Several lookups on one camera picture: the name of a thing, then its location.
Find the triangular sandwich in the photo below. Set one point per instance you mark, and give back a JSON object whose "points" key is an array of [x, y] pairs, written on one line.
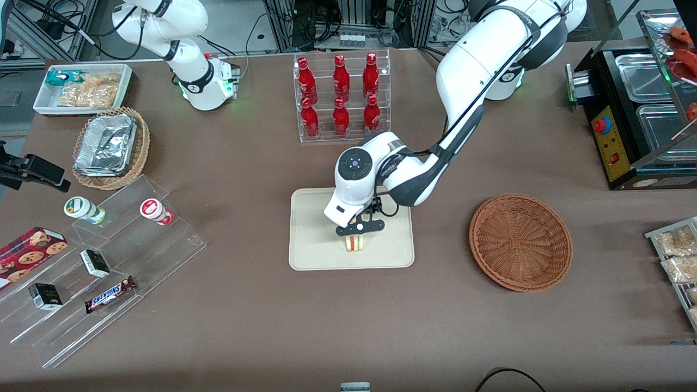
{"points": [[355, 244]]}

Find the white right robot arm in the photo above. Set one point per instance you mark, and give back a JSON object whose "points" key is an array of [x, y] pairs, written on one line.
{"points": [[202, 81]]}

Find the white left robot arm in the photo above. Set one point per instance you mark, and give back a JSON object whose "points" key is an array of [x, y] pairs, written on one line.
{"points": [[463, 71]]}

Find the beige plastic serving tray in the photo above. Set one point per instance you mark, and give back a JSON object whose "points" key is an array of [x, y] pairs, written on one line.
{"points": [[310, 245]]}

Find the aluminium foil tray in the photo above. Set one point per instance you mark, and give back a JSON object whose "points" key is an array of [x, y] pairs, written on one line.
{"points": [[106, 144]]}

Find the oval light wicker basket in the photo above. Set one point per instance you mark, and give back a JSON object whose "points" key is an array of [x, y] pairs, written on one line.
{"points": [[141, 147]]}

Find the round brown wicker basket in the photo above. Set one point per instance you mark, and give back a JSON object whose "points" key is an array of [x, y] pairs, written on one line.
{"points": [[520, 242]]}

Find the tray of packaged snacks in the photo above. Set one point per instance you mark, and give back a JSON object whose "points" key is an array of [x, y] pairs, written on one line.
{"points": [[653, 235]]}

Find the green lid drink cup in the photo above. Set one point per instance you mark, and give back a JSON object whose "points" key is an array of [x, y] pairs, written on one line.
{"points": [[83, 209]]}

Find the white rectangular snack bin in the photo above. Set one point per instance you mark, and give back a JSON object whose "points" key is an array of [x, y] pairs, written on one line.
{"points": [[46, 100]]}

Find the red cookie box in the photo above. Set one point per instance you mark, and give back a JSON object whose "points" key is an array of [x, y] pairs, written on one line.
{"points": [[30, 253]]}

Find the small black white box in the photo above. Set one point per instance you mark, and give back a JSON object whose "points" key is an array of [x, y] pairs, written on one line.
{"points": [[95, 263], [45, 296]]}

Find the clear bag of crackers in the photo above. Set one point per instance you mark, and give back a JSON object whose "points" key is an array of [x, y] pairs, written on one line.
{"points": [[90, 93]]}

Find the clear acrylic bottle rack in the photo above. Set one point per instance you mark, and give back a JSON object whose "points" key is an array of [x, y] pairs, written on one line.
{"points": [[351, 136]]}

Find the teal snack packet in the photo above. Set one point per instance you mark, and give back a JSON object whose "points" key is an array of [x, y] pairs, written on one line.
{"points": [[59, 77]]}

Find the red lid drink cup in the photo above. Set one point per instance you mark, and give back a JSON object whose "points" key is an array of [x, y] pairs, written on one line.
{"points": [[154, 211]]}

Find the red cola bottle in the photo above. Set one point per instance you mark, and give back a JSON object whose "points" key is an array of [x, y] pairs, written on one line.
{"points": [[310, 120], [341, 79], [341, 118], [371, 77], [372, 117], [307, 81]]}

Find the Snickers chocolate bar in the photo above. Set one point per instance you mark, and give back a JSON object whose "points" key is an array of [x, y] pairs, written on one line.
{"points": [[110, 294]]}

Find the clear acrylic tiered shelf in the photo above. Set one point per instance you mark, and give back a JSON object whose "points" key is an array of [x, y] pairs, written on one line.
{"points": [[163, 261]]}

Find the small grey white device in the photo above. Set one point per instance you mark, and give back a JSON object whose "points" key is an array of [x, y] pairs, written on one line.
{"points": [[355, 387]]}

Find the white power strip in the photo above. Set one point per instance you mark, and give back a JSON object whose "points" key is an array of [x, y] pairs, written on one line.
{"points": [[353, 40]]}

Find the black food warmer appliance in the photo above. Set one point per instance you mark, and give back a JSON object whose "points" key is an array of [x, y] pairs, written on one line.
{"points": [[601, 73]]}

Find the clear bag of pastry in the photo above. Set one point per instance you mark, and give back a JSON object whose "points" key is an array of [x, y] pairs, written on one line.
{"points": [[680, 269], [678, 241]]}

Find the steel warmer pan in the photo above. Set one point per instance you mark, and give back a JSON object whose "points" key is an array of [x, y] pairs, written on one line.
{"points": [[661, 133], [642, 76]]}

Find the red sausage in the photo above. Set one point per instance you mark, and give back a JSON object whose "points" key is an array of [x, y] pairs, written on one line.
{"points": [[682, 35], [687, 61]]}

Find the aluminium frame rack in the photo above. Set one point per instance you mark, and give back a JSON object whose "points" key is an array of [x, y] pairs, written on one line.
{"points": [[283, 24]]}

